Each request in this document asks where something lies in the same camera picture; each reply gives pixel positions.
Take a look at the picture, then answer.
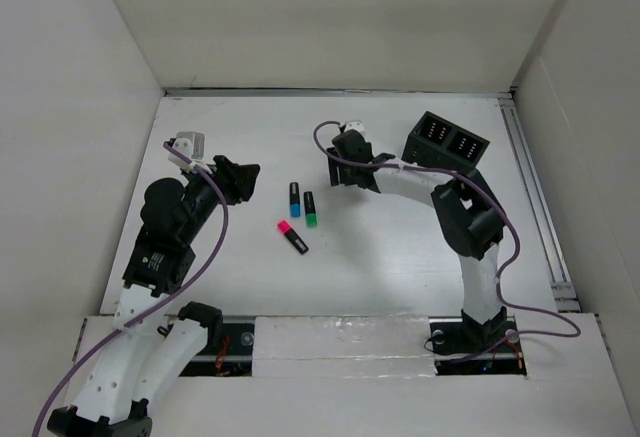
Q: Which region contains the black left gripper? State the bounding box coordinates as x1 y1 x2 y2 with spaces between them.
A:
179 155 258 244

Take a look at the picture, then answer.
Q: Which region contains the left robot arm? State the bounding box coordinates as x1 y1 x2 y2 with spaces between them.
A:
47 155 260 436

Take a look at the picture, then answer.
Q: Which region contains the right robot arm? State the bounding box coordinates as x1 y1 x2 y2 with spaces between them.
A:
326 123 507 353

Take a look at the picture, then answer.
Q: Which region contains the black two-compartment desk organizer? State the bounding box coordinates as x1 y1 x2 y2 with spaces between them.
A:
401 111 490 178

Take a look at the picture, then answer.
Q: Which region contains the blue-capped black highlighter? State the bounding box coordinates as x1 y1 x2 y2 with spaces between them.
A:
289 182 301 218

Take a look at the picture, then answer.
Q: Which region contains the green-capped black highlighter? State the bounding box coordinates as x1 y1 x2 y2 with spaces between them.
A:
303 191 317 228

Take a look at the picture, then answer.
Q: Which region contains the pink-capped black highlighter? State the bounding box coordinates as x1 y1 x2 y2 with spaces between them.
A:
277 220 309 255

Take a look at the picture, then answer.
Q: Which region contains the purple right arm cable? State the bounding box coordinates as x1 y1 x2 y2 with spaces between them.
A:
312 120 582 363

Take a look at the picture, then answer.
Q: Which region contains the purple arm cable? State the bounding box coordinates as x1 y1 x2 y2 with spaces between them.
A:
30 140 232 437
312 120 582 363

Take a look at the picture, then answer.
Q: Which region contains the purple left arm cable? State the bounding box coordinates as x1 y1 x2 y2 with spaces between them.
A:
30 140 232 437

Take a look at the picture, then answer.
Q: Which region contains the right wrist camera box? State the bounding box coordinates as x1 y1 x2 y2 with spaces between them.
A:
343 120 366 135

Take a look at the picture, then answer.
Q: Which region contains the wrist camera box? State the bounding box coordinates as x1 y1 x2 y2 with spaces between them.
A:
168 131 205 171
343 120 366 135

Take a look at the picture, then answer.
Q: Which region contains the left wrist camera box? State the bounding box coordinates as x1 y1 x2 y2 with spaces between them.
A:
168 131 205 171

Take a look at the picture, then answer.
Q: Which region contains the aluminium rail at back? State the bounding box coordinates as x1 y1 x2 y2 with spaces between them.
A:
164 87 511 98

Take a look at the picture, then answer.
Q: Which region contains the aluminium rail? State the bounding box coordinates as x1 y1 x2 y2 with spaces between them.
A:
498 97 582 314
164 87 511 98

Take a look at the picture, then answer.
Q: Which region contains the front mounting rail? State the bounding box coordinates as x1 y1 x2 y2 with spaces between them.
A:
182 315 527 379

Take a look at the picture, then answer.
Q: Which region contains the aluminium rail at right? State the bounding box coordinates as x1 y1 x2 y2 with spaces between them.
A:
498 97 582 314

